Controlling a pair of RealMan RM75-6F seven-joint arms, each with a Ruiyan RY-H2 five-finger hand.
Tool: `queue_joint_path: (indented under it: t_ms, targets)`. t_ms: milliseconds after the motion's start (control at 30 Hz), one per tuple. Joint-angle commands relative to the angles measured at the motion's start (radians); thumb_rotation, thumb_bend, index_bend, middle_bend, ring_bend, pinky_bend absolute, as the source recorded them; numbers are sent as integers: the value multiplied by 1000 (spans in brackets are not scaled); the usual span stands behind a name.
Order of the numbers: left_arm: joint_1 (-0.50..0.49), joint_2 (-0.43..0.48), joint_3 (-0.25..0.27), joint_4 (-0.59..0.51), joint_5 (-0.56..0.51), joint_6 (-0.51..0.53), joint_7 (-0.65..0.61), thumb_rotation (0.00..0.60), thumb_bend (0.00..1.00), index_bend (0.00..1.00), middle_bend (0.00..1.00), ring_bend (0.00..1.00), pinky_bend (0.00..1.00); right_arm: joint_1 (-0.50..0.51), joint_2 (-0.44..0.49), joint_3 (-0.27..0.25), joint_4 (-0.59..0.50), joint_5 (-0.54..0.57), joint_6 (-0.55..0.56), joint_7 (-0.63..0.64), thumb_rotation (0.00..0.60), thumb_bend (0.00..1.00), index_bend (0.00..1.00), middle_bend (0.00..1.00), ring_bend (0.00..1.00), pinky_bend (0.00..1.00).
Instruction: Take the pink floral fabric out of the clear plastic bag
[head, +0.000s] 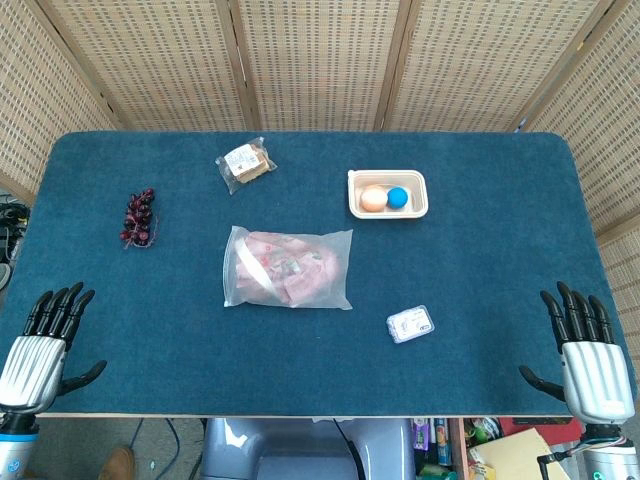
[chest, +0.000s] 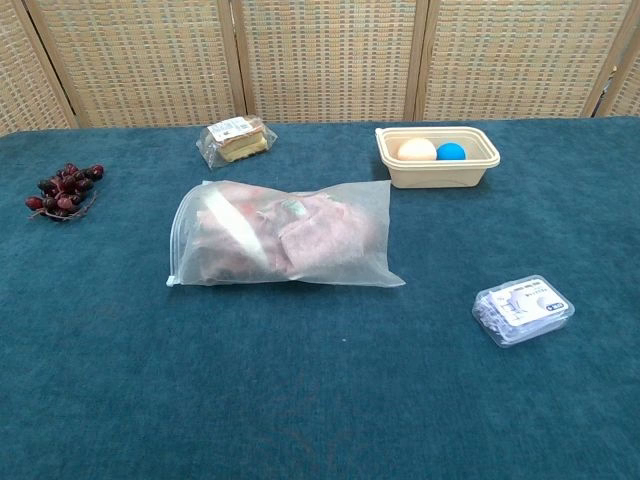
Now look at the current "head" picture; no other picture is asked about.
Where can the transparent plastic zip bag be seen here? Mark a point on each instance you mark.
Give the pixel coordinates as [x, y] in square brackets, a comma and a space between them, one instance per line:
[240, 295]

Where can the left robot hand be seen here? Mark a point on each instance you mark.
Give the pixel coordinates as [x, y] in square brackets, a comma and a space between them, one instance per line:
[31, 367]

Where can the beige rectangular food tray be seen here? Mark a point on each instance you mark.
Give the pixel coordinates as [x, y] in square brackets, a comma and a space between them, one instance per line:
[417, 197]

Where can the blue ball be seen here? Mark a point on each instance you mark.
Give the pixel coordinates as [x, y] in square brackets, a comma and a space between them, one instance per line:
[398, 197]

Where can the grey robot torso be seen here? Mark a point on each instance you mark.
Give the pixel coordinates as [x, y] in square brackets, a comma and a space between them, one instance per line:
[290, 450]

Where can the pink floral clothes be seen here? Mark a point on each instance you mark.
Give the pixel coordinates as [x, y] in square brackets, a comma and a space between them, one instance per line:
[295, 267]

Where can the woven bamboo folding screen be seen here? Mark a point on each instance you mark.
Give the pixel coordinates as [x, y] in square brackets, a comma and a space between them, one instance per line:
[320, 60]

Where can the wooden shelf post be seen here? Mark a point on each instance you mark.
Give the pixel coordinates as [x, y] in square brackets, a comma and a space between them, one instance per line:
[457, 450]

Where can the peach coloured egg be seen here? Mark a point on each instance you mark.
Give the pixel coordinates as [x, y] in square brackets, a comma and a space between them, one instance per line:
[374, 198]

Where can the dark red grape bunch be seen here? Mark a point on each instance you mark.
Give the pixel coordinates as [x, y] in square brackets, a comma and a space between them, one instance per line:
[138, 217]

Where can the blue carpet table cover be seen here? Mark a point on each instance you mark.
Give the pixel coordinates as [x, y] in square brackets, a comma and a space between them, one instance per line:
[320, 360]

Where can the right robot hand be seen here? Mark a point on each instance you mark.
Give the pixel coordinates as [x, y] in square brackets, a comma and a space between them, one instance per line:
[595, 377]

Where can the brown shoe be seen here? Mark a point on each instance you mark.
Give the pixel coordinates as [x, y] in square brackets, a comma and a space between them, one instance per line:
[117, 465]

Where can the yellow cardboard folder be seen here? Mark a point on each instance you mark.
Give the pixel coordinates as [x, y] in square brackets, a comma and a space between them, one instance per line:
[520, 455]

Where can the red flat box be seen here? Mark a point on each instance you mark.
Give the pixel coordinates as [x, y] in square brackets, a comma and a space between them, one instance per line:
[540, 427]

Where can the small clear plastic box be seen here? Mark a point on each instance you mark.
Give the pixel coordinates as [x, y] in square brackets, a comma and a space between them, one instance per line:
[410, 325]

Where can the packaged biscuits in clear wrapper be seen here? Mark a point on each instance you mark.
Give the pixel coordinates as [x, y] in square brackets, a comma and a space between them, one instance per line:
[245, 162]

